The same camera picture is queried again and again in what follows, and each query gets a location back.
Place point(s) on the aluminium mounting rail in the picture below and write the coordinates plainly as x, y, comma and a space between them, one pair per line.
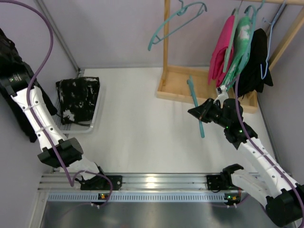
134, 182

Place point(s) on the black trousers on blue hanger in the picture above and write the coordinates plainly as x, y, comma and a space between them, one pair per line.
255, 74

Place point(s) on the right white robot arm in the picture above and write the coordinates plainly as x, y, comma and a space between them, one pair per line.
281, 196

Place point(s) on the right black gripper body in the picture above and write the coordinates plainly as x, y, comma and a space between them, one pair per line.
208, 112

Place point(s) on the green patterned trousers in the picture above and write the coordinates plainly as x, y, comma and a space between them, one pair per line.
240, 43

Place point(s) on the grey-green hanger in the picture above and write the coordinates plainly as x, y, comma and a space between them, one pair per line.
228, 50

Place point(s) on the white plastic basket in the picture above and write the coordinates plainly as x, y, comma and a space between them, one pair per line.
89, 126

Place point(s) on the teal hanger with black trousers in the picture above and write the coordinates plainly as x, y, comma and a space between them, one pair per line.
194, 98

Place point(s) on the aluminium corner post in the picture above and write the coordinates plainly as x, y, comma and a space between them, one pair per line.
44, 10

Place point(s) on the grey slotted cable duct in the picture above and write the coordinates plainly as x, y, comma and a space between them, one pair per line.
216, 197

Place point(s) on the empty teal hanger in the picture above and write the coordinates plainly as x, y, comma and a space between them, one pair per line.
174, 21

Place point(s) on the teal hanger with green trousers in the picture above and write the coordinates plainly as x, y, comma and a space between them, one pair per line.
252, 24

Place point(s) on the light blue hanger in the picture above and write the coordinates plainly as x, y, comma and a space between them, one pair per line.
269, 42

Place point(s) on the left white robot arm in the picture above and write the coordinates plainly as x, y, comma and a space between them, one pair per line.
57, 150

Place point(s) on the wooden clothes rack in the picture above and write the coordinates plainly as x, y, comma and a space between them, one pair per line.
172, 85

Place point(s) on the pink trousers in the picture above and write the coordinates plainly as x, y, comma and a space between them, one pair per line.
218, 57

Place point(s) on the black white patterned garment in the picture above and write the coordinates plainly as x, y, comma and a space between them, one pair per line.
78, 98

